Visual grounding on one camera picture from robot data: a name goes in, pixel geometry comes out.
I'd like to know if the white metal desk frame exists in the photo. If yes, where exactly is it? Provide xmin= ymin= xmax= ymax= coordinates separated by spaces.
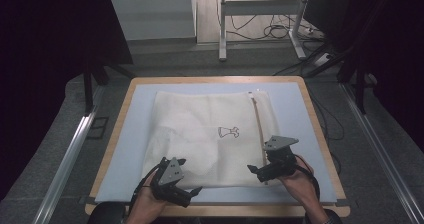
xmin=217 ymin=0 xmax=313 ymax=63

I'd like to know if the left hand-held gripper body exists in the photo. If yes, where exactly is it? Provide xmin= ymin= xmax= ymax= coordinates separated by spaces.
xmin=149 ymin=156 xmax=194 ymax=209

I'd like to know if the light blue table mat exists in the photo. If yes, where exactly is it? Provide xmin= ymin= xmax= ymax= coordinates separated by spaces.
xmin=94 ymin=81 xmax=338 ymax=204

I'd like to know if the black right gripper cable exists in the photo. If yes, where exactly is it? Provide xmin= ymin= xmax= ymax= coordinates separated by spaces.
xmin=292 ymin=153 xmax=322 ymax=202

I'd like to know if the wooden table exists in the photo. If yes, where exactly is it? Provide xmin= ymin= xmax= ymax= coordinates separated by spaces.
xmin=84 ymin=75 xmax=351 ymax=218

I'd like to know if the black metal stand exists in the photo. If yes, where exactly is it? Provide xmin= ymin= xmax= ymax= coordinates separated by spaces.
xmin=82 ymin=58 xmax=136 ymax=116
xmin=335 ymin=47 xmax=379 ymax=116

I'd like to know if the white power strip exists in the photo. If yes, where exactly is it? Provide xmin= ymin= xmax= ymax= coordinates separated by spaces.
xmin=313 ymin=52 xmax=332 ymax=67

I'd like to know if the black floor plate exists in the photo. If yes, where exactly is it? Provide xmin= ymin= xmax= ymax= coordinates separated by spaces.
xmin=86 ymin=116 xmax=110 ymax=140

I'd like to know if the white cabinet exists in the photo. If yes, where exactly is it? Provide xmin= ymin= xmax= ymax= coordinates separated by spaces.
xmin=108 ymin=0 xmax=198 ymax=42

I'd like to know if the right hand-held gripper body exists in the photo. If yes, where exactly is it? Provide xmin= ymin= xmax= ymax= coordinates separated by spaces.
xmin=255 ymin=135 xmax=300 ymax=184

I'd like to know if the black cable beside table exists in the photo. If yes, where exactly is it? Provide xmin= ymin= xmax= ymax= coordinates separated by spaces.
xmin=308 ymin=89 xmax=345 ymax=177

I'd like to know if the tangle of black floor cables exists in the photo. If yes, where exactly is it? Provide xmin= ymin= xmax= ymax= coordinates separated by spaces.
xmin=226 ymin=0 xmax=325 ymax=42

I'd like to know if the person's dark clothing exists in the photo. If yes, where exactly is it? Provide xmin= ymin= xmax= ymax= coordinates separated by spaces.
xmin=86 ymin=201 xmax=128 ymax=224

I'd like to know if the person's right hand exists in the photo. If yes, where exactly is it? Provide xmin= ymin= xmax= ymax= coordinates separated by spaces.
xmin=277 ymin=156 xmax=323 ymax=216

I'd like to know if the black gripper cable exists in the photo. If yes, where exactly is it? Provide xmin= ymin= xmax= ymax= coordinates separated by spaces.
xmin=130 ymin=164 xmax=162 ymax=213
xmin=292 ymin=153 xmax=322 ymax=202

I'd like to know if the dark curtain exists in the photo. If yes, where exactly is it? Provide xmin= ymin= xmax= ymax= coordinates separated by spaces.
xmin=303 ymin=0 xmax=424 ymax=152
xmin=0 ymin=0 xmax=134 ymax=202

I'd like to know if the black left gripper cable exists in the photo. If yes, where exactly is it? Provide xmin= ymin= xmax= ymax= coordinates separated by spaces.
xmin=130 ymin=164 xmax=162 ymax=213

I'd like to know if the aluminium floor rail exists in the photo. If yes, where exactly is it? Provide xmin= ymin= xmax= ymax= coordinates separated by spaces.
xmin=31 ymin=83 xmax=107 ymax=224
xmin=339 ymin=82 xmax=424 ymax=224

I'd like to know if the white mesh laundry bag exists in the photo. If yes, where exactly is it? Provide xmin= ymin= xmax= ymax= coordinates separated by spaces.
xmin=141 ymin=89 xmax=284 ymax=190

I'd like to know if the person's left hand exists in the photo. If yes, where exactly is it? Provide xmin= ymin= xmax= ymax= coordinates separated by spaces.
xmin=126 ymin=176 xmax=168 ymax=223

